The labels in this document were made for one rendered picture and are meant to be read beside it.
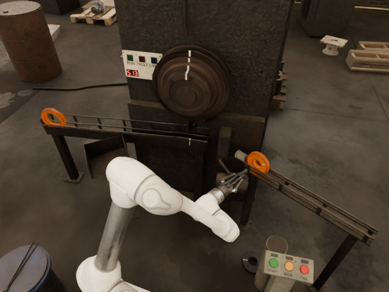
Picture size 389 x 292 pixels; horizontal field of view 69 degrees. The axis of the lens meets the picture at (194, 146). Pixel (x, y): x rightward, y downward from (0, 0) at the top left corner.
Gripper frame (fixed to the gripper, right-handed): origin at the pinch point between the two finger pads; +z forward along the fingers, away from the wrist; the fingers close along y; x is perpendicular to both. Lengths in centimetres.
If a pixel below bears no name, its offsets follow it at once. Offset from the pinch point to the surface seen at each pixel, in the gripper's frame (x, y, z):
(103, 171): -7, -70, -59
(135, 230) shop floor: -66, -53, -60
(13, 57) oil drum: -32, -344, -43
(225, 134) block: 7.5, -26.4, 12.2
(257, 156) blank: 4.5, -0.8, 13.9
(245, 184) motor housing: -20.8, -2.8, 7.5
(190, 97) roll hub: 40, -38, -5
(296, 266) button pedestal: -10, 53, -20
